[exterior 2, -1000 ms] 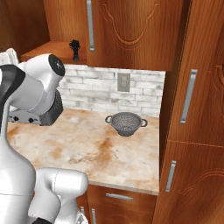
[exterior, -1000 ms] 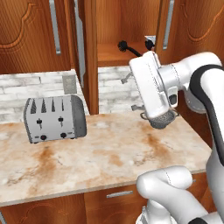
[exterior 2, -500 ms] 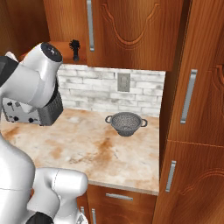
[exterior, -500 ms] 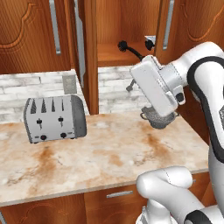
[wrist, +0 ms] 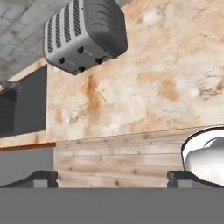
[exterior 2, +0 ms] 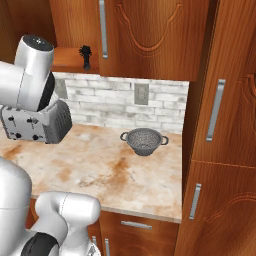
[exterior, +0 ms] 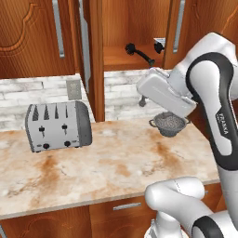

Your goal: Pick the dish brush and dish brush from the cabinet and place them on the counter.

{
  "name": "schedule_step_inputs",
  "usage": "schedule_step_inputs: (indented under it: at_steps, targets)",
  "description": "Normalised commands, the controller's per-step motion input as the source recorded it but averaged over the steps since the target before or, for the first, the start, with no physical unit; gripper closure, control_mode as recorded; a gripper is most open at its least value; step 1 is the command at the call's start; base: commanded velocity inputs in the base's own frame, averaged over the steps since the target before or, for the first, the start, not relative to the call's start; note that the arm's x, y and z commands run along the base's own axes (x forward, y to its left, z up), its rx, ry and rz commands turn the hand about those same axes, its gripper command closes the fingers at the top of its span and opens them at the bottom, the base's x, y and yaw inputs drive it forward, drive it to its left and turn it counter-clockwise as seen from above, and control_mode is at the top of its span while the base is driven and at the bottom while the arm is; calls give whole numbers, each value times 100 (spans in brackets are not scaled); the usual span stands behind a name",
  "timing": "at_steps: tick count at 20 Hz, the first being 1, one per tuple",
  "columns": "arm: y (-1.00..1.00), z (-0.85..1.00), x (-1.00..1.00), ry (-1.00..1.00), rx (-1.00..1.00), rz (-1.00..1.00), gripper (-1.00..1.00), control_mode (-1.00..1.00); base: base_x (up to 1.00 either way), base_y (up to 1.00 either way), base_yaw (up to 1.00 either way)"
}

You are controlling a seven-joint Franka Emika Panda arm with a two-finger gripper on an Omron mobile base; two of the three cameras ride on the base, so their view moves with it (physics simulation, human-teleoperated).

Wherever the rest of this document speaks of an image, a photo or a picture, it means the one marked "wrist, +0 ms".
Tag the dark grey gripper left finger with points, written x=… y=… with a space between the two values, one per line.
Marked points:
x=43 y=177

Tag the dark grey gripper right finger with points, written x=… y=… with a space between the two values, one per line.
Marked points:
x=179 y=178

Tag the grey cabinet front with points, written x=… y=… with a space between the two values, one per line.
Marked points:
x=24 y=164

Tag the wooden cabinet front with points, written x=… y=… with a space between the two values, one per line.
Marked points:
x=122 y=159

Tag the grey sink tap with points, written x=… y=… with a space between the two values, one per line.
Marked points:
x=10 y=86

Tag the grey toaster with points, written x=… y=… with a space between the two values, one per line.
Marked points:
x=87 y=35

